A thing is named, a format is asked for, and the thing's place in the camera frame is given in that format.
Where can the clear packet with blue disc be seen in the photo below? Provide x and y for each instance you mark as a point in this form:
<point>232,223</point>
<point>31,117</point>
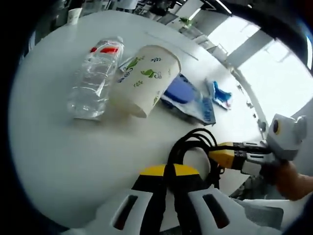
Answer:
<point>181,93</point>

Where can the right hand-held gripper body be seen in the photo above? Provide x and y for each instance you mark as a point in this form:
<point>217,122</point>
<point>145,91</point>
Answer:
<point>286,139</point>

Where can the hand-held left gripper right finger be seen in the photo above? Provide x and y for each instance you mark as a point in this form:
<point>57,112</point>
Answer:
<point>188,200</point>

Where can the person's right hand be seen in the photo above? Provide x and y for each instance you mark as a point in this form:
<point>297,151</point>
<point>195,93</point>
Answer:
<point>293,181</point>

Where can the paper cup with green print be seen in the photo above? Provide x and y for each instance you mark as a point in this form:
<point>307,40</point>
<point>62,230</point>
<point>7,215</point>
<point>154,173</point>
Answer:
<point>74,16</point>
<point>146,80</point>

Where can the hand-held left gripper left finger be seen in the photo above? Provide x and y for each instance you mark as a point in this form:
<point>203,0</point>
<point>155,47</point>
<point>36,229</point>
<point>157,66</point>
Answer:
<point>149,195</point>

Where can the green potted plant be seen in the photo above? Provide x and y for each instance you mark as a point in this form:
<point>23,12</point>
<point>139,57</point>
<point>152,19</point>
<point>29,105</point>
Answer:
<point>186,21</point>

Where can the blue and pink packet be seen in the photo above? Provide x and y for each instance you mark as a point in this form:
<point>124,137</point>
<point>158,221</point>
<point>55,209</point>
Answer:
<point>221,94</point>

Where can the clear plastic water bottle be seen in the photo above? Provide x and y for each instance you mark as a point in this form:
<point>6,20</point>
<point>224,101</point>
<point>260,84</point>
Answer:
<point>95,80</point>

